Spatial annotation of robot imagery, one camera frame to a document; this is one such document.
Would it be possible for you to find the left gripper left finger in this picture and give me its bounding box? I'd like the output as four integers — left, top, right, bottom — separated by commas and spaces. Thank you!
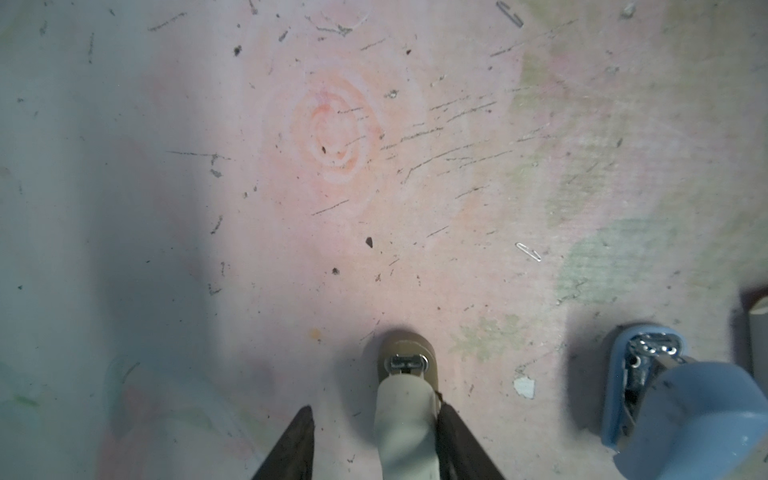
252, 405, 315, 480

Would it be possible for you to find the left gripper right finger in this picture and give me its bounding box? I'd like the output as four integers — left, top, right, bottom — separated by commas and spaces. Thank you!
436, 403, 505, 480

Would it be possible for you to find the beige stapler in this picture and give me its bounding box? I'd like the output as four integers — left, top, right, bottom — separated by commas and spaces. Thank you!
373, 332, 443, 480

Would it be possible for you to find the loose bent staple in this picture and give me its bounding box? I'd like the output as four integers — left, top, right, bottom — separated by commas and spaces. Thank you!
515, 242, 543, 262

